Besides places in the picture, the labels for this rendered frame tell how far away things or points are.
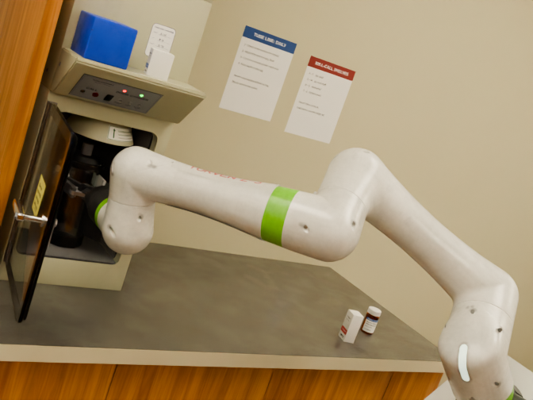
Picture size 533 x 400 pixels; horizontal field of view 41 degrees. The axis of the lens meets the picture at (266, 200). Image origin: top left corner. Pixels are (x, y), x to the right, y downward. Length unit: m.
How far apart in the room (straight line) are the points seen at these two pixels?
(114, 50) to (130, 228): 0.38
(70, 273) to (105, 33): 0.62
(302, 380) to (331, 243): 0.74
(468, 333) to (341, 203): 0.38
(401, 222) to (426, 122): 1.43
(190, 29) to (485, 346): 0.98
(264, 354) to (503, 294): 0.61
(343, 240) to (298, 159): 1.24
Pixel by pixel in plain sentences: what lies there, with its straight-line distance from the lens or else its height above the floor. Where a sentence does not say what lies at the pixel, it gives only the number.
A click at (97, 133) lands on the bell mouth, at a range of 1.76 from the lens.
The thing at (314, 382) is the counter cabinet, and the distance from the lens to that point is 2.04.
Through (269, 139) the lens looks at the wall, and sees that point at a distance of 2.47.
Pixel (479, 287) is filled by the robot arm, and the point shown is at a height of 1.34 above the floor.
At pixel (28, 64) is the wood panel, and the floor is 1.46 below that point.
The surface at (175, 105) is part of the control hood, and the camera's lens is 1.70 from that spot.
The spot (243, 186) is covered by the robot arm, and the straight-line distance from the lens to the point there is 1.40.
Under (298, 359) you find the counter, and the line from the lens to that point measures 1.91.
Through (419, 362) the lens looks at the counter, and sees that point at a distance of 2.24.
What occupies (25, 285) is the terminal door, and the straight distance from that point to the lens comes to 1.49.
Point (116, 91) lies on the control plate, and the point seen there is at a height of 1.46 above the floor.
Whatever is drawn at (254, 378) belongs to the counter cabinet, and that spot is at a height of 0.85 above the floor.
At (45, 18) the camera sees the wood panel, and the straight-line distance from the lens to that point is 1.55.
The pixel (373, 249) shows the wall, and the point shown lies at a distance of 2.96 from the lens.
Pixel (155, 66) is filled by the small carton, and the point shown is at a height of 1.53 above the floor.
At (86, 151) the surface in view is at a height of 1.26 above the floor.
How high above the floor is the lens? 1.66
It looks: 12 degrees down
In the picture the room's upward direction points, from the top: 20 degrees clockwise
